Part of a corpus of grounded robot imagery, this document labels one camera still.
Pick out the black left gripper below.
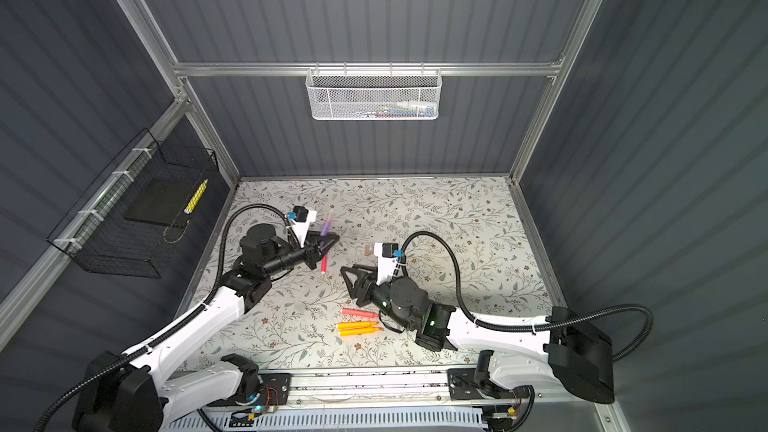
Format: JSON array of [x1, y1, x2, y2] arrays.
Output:
[[263, 230, 338, 281]]

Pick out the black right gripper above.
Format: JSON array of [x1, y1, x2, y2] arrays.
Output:
[[343, 261, 416, 332]]

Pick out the purple highlighter pen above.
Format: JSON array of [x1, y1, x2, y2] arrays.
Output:
[[319, 213, 333, 253]]

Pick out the red-pink highlighter pen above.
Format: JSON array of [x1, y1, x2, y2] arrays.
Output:
[[341, 308, 379, 319]]

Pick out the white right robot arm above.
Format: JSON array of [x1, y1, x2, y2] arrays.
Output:
[[340, 264, 615, 404]]

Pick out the yellow highlighter pen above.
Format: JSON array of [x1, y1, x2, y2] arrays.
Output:
[[339, 326, 382, 337]]

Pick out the yellow highlighter in basket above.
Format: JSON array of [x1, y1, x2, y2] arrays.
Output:
[[183, 179, 209, 215]]

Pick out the black pad in basket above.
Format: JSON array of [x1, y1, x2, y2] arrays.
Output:
[[123, 179, 197, 228]]

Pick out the items in white basket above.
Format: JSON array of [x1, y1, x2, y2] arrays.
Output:
[[352, 100, 439, 120]]

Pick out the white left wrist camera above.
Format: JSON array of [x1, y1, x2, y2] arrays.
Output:
[[287, 205, 317, 248]]

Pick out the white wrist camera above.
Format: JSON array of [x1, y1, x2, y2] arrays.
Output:
[[287, 205, 317, 248], [374, 242, 402, 285]]

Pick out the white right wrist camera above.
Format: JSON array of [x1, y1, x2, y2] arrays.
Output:
[[374, 242, 402, 285]]

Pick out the white wire mesh basket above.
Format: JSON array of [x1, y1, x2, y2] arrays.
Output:
[[305, 70, 443, 121]]

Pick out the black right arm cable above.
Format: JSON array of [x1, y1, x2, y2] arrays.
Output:
[[398, 230, 654, 362]]

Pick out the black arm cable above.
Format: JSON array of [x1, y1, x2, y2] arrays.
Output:
[[32, 202, 301, 432], [398, 230, 654, 362]]

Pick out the black wire mesh basket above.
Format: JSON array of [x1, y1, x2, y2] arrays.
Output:
[[48, 138, 229, 279]]

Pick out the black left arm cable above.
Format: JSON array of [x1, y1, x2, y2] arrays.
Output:
[[32, 202, 301, 432]]

